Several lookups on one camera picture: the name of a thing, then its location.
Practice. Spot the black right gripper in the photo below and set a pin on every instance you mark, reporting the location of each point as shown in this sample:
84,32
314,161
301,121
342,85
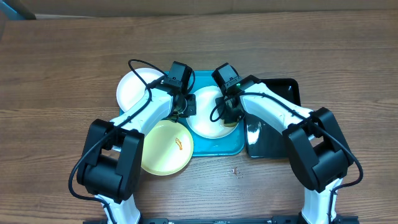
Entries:
227,117

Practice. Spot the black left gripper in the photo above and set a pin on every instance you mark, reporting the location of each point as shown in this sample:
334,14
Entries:
192,105

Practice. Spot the white plate with ketchup streak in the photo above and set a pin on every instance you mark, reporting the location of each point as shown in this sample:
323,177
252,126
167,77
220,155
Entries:
200,123

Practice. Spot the green yellow sponge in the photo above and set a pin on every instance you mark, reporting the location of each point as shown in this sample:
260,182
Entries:
230,124

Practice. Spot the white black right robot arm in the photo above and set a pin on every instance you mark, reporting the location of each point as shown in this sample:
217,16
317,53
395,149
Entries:
317,150

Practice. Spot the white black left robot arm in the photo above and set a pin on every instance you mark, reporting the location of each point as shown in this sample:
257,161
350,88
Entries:
109,168

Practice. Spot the teal plastic tray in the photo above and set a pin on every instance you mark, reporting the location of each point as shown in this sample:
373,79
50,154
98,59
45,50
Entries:
229,145

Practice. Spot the black rectangular water tray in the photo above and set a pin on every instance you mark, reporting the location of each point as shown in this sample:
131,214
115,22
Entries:
262,140

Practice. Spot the yellow plate with sauce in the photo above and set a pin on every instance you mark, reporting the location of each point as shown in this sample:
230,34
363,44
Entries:
168,148

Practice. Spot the white plate with red squiggle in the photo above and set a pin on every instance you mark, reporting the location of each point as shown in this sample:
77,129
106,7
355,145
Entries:
130,89

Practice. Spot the small crumbs on table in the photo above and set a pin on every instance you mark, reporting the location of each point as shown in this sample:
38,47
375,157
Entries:
235,171

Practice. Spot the dark object top left corner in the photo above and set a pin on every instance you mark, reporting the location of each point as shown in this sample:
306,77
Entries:
15,10

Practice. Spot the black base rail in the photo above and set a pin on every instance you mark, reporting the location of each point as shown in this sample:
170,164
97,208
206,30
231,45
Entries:
291,219

